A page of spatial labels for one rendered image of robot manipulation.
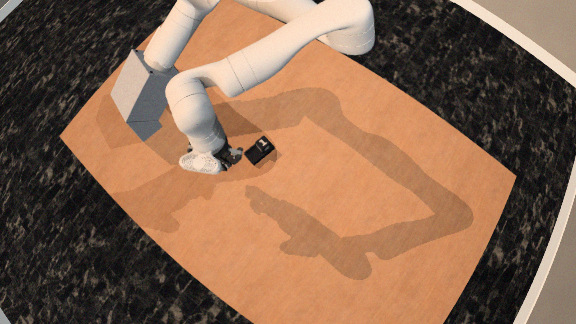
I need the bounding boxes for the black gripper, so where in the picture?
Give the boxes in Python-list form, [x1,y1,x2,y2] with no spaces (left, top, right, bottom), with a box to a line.
[187,135,243,169]

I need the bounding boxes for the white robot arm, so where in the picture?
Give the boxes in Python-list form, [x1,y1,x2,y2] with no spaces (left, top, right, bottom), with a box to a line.
[143,0,375,174]

